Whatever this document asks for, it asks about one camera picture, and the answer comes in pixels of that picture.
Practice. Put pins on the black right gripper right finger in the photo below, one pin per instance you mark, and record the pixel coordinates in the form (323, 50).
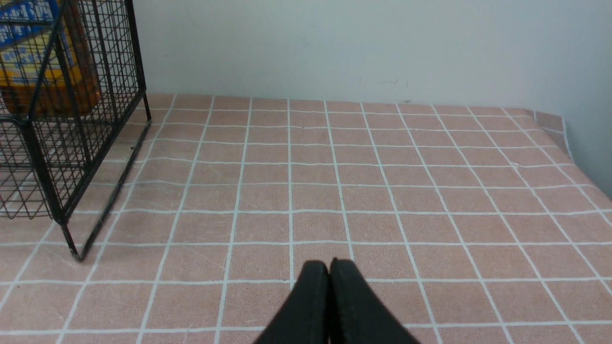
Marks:
(358, 316)

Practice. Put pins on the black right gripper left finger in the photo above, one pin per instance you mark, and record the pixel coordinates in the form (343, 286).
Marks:
(302, 319)

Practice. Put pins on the amber cooking wine bottle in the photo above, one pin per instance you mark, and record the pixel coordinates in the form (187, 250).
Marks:
(46, 61)

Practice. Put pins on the pink checkered tablecloth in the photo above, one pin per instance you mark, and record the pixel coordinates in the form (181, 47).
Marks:
(472, 224)

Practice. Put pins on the black wire mesh shelf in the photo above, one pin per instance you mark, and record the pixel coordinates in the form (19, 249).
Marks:
(48, 161)

